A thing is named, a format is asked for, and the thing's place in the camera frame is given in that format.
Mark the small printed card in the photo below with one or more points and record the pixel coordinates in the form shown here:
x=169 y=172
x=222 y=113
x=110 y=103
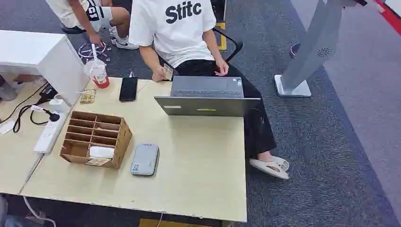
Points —
x=168 y=72

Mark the grey laptop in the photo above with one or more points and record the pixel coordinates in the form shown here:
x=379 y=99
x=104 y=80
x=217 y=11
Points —
x=206 y=106

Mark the person's left hand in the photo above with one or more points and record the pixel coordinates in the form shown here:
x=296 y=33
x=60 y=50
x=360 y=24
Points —
x=221 y=67

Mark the person's hand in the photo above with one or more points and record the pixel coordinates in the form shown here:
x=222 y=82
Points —
x=221 y=67
x=158 y=74

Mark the person's right hand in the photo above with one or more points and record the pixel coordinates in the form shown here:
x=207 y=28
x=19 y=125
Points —
x=158 y=74

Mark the grey card reader device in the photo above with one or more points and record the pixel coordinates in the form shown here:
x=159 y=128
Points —
x=144 y=159

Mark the black smartphone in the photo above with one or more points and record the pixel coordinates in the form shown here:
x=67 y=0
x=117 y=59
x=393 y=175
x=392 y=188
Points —
x=128 y=89

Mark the black chair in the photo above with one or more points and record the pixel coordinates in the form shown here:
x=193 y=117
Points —
x=233 y=40

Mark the seated person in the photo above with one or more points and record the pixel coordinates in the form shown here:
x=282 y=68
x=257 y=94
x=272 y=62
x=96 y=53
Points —
x=175 y=37

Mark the wooden card box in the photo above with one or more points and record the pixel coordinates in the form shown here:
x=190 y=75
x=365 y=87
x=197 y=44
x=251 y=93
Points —
x=122 y=141

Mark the pale slipper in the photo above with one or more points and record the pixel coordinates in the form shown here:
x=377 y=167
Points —
x=282 y=162
x=268 y=169

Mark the white sneaker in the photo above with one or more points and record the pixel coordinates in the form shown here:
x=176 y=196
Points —
x=125 y=44

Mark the white card stack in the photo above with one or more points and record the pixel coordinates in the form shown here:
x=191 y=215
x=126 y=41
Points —
x=101 y=152

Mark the plastic cup with red drink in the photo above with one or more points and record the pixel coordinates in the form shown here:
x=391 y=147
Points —
x=97 y=75

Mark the yellow board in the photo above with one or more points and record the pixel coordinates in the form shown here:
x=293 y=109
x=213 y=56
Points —
x=175 y=223

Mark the printed card on box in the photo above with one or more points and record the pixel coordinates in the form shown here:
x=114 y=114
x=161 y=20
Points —
x=97 y=162

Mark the white drinking straw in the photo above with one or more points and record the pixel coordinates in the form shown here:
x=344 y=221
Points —
x=94 y=51

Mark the white charger block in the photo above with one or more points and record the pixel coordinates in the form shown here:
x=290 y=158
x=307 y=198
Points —
x=59 y=106

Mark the crouching person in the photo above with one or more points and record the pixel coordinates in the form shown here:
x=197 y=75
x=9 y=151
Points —
x=94 y=14

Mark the black shoe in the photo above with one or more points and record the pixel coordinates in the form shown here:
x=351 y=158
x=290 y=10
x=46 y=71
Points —
x=72 y=30

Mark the black power adapter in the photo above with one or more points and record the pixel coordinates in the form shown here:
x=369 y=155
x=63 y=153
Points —
x=48 y=92

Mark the white power strip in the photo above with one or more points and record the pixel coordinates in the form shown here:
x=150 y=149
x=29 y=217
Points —
x=48 y=136

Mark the white cabinet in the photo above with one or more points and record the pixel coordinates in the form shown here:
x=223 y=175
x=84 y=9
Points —
x=34 y=51

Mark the red barrier strip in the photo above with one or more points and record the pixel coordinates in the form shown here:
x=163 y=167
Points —
x=391 y=15

